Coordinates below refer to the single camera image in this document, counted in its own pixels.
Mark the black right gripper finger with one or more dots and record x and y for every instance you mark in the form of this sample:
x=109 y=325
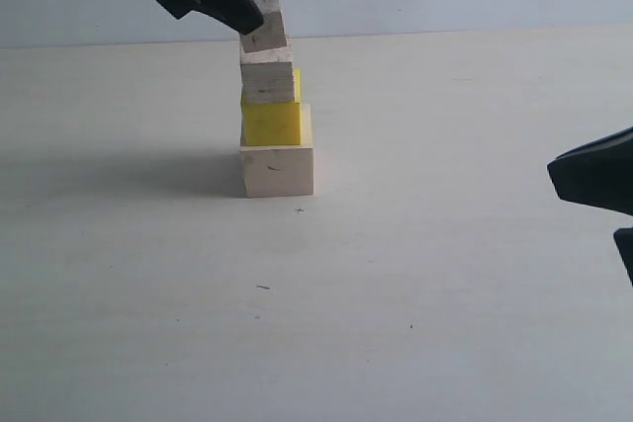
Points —
x=623 y=238
x=597 y=174

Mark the small weathered wooden cube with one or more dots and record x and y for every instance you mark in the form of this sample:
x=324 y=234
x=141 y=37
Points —
x=272 y=33

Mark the medium weathered wooden cube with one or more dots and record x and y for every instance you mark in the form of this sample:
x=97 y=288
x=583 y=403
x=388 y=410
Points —
x=268 y=75

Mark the yellow cube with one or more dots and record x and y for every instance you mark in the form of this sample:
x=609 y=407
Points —
x=272 y=124

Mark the large pale wooden cube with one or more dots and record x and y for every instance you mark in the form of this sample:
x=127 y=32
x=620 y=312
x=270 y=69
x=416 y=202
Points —
x=274 y=171

